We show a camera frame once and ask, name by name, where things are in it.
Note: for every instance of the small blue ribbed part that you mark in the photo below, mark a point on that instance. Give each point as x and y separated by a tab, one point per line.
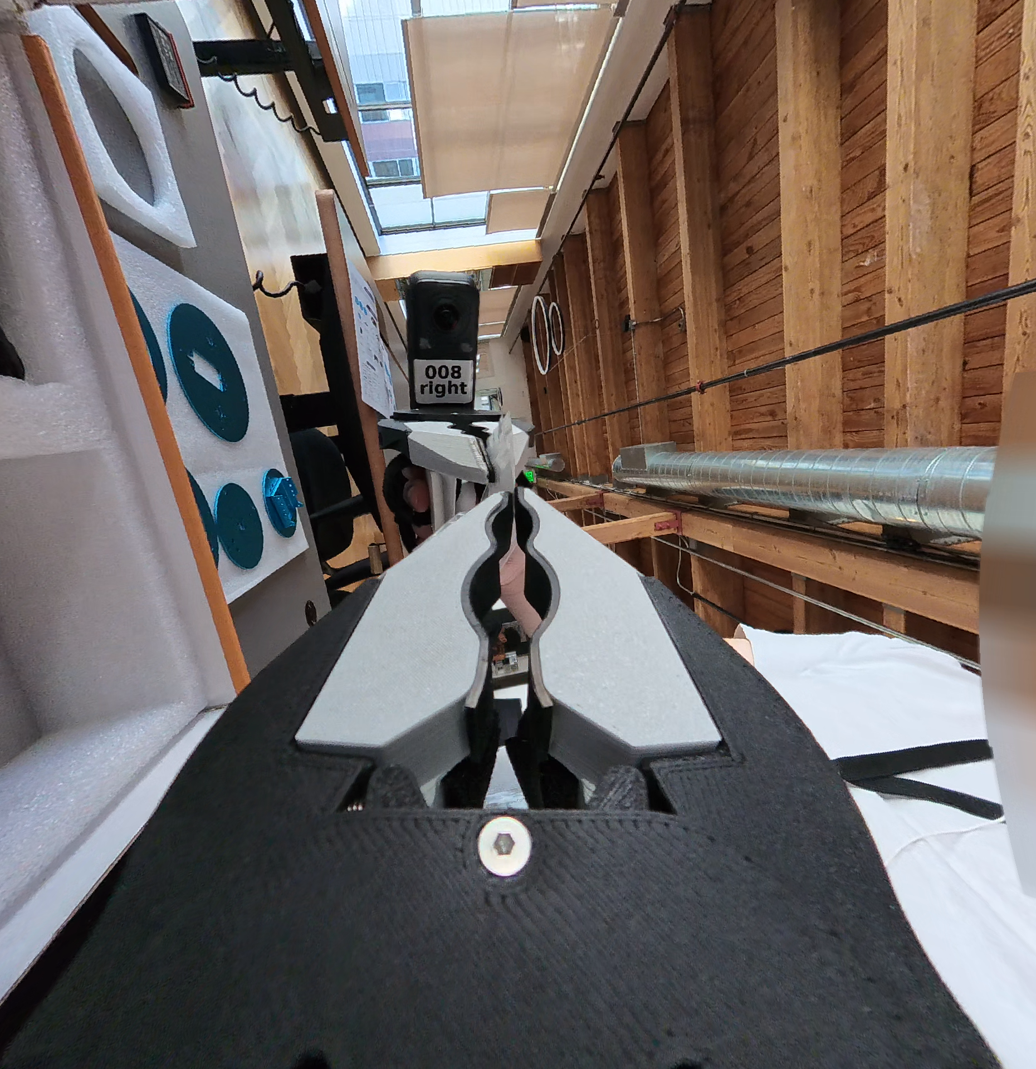
282	501

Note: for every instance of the black ceiling rod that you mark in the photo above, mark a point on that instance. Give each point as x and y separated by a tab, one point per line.
819	355

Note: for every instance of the person's right hand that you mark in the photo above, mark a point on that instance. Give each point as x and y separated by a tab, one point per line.
414	497

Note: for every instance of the blue disc with square hole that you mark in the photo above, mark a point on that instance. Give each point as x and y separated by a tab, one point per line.
192	401

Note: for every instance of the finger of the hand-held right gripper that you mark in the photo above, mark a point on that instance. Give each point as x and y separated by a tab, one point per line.
443	451
525	434

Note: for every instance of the white foam tray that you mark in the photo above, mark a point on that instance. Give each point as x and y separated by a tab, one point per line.
259	376

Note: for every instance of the white cardboard box orange trim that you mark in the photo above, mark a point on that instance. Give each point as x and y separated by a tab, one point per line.
25	944

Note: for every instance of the black office chair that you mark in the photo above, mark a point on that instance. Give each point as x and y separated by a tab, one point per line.
317	493

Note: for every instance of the beige roller shade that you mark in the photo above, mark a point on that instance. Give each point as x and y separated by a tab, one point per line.
501	100

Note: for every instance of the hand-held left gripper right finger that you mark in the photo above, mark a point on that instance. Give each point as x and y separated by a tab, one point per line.
627	668

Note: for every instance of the person's right forearm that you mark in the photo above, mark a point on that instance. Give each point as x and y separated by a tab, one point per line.
518	589

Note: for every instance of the silver ventilation duct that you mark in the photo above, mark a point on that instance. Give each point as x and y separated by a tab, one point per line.
819	484

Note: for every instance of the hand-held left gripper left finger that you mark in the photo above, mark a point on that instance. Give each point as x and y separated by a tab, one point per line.
401	668

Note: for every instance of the white foam square with hole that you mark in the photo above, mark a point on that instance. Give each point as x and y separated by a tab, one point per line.
175	221

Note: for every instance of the small blue disc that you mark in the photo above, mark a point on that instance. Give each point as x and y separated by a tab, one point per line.
238	526

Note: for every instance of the clear bag of silver nuts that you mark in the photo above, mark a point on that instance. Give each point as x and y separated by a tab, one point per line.
505	451

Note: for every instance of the person's white shirt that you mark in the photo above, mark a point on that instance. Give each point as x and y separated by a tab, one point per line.
902	710

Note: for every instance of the small black device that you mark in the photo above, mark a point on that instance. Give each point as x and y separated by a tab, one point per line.
165	58

